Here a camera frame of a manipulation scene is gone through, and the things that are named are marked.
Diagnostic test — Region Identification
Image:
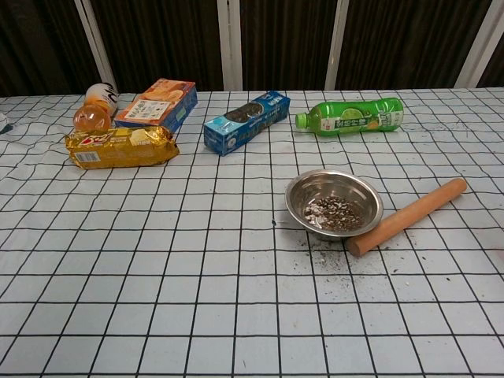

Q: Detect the white checkered tablecloth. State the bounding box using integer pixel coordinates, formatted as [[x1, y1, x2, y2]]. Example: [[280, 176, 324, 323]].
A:
[[0, 88, 504, 378]]

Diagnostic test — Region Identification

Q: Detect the orange biscuit box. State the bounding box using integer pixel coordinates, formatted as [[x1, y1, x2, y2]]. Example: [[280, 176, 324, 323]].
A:
[[113, 77, 198, 135]]

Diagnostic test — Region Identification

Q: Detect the gold biscuit packet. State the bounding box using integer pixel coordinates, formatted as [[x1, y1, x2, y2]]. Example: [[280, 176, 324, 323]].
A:
[[65, 125, 180, 170]]

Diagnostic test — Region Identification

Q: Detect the wooden rolling pin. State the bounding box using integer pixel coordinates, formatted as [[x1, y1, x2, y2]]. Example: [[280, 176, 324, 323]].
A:
[[345, 177, 468, 258]]

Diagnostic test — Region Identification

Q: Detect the green drink bottle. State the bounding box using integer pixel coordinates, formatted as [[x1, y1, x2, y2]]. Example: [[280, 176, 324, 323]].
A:
[[295, 97, 406, 138]]

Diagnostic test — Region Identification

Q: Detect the white metal frame post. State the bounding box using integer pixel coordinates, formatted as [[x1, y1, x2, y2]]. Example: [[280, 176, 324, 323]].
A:
[[454, 0, 504, 88], [324, 0, 350, 91], [216, 0, 243, 92], [73, 0, 119, 95]]

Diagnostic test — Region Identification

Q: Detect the stainless steel bowl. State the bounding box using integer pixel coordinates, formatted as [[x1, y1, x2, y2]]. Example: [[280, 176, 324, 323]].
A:
[[284, 169, 384, 242]]

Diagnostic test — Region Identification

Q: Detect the orange juice bottle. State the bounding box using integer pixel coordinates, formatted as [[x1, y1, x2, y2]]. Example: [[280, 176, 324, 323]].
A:
[[73, 81, 120, 132]]

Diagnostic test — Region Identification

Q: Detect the blue cookie box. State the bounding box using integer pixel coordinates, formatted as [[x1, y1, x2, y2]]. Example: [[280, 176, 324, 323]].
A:
[[202, 91, 291, 158]]

